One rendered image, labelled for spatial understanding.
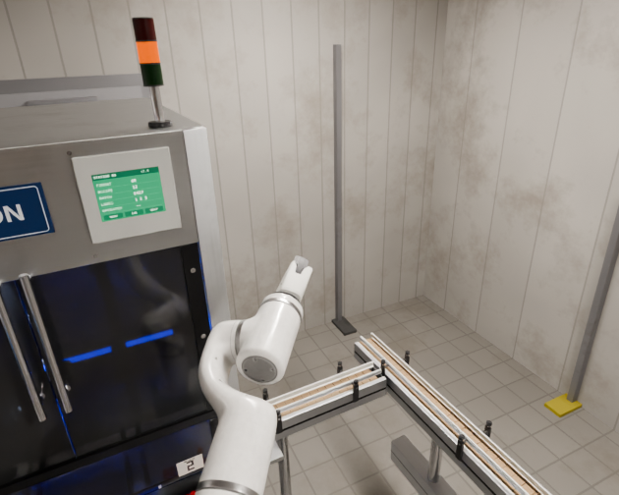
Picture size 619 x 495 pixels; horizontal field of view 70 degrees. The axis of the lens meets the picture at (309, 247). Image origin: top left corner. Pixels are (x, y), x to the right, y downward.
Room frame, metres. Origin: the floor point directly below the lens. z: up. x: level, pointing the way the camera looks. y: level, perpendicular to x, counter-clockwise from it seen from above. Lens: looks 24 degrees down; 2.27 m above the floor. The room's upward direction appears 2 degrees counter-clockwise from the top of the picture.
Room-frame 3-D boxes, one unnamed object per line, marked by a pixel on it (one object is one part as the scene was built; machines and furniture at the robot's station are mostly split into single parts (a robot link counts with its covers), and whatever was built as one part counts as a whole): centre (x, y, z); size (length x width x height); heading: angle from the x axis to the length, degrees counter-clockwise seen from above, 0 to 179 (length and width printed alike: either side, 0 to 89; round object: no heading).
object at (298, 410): (1.43, 0.01, 0.92); 0.69 x 0.15 x 0.16; 116
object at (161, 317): (1.02, 0.50, 1.51); 0.43 x 0.01 x 0.59; 116
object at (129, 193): (1.04, 0.43, 1.96); 0.21 x 0.01 x 0.21; 116
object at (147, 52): (1.18, 0.38, 2.28); 0.05 x 0.05 x 0.05
